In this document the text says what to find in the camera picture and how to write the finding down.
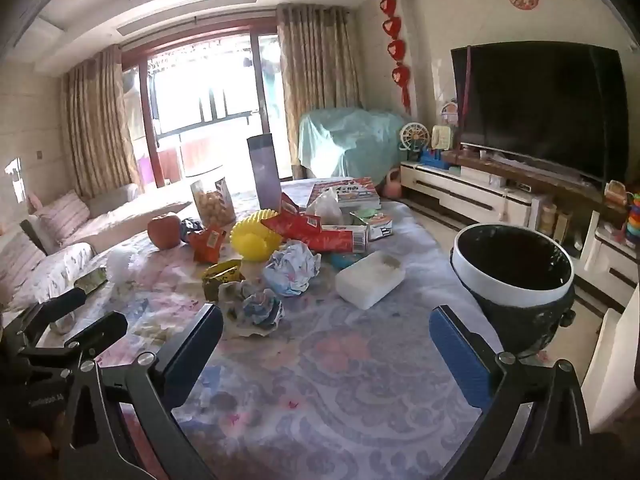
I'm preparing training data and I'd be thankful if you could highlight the white low cabinet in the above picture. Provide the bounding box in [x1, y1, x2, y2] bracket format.
[580, 307, 640, 433]

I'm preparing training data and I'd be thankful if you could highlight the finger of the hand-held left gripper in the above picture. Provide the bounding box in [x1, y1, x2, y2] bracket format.
[19, 287, 87, 334]
[65, 311, 129, 362]

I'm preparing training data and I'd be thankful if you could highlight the purple thermos bottle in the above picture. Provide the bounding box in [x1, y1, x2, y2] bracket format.
[246, 133, 283, 211]

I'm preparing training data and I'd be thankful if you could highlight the green gold packet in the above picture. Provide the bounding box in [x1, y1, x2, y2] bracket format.
[74, 267, 108, 294]

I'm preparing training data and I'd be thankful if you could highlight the crumpled grey paper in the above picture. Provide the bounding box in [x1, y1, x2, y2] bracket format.
[217, 280, 261, 322]

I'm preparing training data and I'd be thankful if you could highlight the white trash bin black liner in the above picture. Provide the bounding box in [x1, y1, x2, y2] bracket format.
[450, 223, 577, 356]

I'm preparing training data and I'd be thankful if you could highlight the red apple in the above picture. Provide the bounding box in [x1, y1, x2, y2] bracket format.
[147, 212, 182, 250]

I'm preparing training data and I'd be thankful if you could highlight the white television cabinet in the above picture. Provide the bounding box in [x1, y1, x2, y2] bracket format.
[400, 160, 640, 311]

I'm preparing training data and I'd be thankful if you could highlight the red and white carton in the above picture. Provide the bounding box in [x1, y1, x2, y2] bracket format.
[312, 222, 369, 254]

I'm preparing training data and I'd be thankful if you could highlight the yellow wrapper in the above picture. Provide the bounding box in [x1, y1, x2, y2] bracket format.
[201, 259, 244, 301]

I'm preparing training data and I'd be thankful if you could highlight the brown wooden television riser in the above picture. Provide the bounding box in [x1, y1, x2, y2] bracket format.
[442, 149, 608, 202]

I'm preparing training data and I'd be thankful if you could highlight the yellow spiky ball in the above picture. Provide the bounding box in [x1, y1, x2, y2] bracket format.
[231, 208, 281, 263]

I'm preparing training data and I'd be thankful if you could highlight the large crumpled printed paper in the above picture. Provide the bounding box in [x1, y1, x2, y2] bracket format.
[262, 240, 322, 297]

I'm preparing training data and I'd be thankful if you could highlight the white plastic bag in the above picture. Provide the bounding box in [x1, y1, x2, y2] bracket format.
[306, 187, 344, 226]

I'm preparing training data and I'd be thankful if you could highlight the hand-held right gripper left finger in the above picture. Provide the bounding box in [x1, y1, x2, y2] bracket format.
[59, 303, 224, 480]

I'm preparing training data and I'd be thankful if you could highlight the dark small object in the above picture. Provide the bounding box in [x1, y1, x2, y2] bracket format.
[180, 217, 204, 244]

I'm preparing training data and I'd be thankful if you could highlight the sliding glass balcony door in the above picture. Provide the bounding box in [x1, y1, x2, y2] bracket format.
[120, 22, 281, 188]

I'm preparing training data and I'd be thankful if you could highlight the orange snack packet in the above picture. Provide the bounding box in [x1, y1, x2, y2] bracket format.
[189, 225, 228, 264]

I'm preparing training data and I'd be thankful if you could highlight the colourful stacking ring toy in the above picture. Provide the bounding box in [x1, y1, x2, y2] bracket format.
[625, 192, 640, 241]

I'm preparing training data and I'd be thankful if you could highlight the green drink carton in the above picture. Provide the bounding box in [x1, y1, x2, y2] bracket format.
[350, 210, 395, 242]

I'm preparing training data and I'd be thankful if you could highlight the red snack packet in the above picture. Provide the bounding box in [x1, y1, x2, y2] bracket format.
[260, 195, 326, 252]

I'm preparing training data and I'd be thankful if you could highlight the orange cover book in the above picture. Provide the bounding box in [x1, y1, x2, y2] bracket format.
[306, 177, 382, 210]

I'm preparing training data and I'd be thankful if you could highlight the small crumpled blue paper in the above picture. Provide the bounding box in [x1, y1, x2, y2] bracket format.
[239, 290, 285, 332]

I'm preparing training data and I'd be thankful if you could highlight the toy ferris wheel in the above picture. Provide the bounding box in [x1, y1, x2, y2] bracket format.
[398, 122, 432, 154]

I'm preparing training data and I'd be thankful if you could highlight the white tissue wad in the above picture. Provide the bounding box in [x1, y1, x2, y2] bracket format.
[106, 247, 132, 281]

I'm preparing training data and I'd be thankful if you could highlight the pink striped pillow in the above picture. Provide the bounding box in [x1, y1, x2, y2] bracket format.
[0, 232, 47, 292]
[35, 190, 92, 247]

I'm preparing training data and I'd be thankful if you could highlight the beige patterned curtain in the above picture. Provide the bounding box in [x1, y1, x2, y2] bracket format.
[61, 44, 146, 198]
[276, 2, 366, 181]

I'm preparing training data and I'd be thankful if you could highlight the teal covered armchair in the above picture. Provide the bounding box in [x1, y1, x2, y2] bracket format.
[298, 107, 416, 181]

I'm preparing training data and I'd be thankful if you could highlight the red heart hanging decoration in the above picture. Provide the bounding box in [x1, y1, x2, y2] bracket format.
[378, 0, 413, 113]

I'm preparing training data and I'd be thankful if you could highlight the sofa with floral cover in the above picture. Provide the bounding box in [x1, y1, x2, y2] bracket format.
[0, 182, 193, 311]

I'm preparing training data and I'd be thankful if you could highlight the bag of round snacks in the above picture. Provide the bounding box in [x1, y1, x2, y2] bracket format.
[190, 176, 237, 227]

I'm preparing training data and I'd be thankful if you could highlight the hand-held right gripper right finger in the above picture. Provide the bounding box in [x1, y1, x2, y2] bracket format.
[429, 304, 594, 480]

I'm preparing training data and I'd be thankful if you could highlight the black flat screen television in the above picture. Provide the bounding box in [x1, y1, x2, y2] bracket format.
[450, 42, 630, 183]

